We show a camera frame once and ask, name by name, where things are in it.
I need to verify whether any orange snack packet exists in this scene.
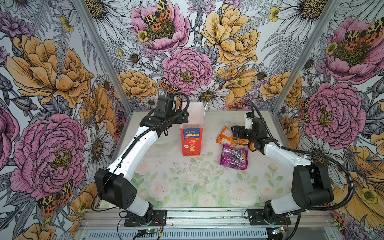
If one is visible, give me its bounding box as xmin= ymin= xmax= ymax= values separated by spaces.
xmin=216 ymin=127 xmax=237 ymax=148
xmin=237 ymin=138 xmax=255 ymax=151

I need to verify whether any red white paper bag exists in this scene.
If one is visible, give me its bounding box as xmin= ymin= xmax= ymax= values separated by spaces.
xmin=181 ymin=102 xmax=206 ymax=156

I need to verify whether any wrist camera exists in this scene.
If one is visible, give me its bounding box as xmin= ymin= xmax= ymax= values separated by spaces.
xmin=156 ymin=97 xmax=174 ymax=115
xmin=245 ymin=112 xmax=254 ymax=130

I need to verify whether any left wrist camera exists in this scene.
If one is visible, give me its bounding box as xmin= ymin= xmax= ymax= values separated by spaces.
xmin=156 ymin=97 xmax=174 ymax=115

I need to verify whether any aluminium front rail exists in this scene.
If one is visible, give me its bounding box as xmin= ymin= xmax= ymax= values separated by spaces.
xmin=79 ymin=208 xmax=334 ymax=231

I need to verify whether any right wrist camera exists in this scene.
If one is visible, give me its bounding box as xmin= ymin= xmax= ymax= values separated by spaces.
xmin=245 ymin=112 xmax=254 ymax=130

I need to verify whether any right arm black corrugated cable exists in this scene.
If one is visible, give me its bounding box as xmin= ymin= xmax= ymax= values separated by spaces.
xmin=250 ymin=103 xmax=355 ymax=211

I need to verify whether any purple snack packet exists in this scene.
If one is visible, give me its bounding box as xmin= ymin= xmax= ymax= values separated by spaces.
xmin=220 ymin=144 xmax=248 ymax=170

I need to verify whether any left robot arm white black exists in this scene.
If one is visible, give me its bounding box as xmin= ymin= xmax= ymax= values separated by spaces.
xmin=95 ymin=109 xmax=189 ymax=225

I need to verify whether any white vented cable duct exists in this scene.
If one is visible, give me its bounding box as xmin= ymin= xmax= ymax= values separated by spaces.
xmin=83 ymin=228 xmax=268 ymax=240

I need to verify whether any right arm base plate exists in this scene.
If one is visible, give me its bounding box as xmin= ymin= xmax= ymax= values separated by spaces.
xmin=244 ymin=208 xmax=292 ymax=226

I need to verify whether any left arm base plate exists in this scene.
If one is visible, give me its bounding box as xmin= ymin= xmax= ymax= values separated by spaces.
xmin=124 ymin=210 xmax=168 ymax=227

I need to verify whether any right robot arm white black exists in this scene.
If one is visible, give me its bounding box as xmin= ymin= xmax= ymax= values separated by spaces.
xmin=231 ymin=118 xmax=334 ymax=224

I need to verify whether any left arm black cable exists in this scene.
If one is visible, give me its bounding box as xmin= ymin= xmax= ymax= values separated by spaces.
xmin=91 ymin=92 xmax=191 ymax=212

